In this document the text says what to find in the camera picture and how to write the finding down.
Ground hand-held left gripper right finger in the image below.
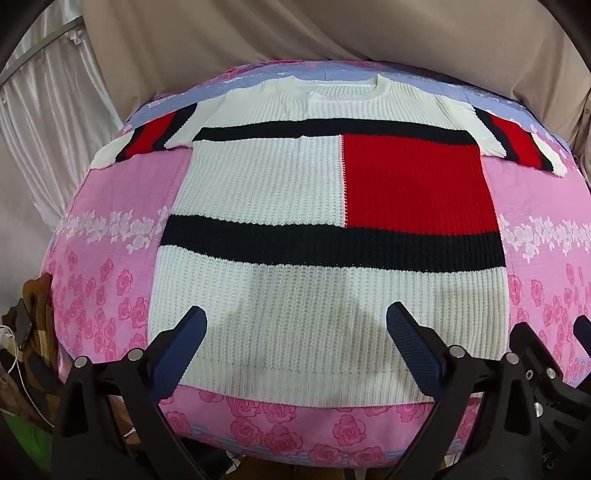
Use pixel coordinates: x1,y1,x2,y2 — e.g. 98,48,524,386
385,301,525,480

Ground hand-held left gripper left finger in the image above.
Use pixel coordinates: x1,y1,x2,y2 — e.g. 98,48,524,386
53,305,208,480

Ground white red black knit sweater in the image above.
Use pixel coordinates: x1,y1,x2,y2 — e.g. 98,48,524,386
90,74,570,409

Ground pink floral bedsheet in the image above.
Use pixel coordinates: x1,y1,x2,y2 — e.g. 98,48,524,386
41,58,591,469

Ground brown cloth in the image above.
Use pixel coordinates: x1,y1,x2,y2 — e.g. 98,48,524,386
21,274,63,374

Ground green mat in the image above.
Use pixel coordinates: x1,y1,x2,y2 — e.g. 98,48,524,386
0,408,55,480

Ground white satin curtain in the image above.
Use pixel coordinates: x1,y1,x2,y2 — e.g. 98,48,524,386
0,18,125,319

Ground beige curtain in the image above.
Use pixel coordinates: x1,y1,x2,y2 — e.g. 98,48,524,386
81,0,591,153

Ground grey pole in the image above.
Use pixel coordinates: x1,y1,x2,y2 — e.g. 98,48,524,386
0,17,85,83

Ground white cable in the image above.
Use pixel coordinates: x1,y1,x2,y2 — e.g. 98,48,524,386
0,325,52,430

